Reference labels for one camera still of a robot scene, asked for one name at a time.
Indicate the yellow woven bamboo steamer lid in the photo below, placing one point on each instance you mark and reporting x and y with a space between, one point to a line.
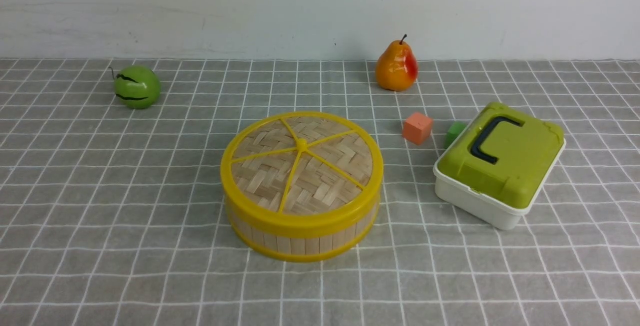
302 174

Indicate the bamboo steamer base yellow bands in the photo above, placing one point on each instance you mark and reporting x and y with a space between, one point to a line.
302 249

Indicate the green lid white storage box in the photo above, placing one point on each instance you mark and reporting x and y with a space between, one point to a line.
497 166

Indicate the orange cube block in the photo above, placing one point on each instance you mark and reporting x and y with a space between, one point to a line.
417 128

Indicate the orange yellow pear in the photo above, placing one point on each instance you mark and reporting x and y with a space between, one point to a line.
397 68

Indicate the green cube block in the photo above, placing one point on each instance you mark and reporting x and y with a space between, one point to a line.
453 132

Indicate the green apple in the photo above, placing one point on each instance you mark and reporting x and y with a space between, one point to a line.
136 86

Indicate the grey checked tablecloth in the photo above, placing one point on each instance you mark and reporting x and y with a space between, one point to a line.
111 216

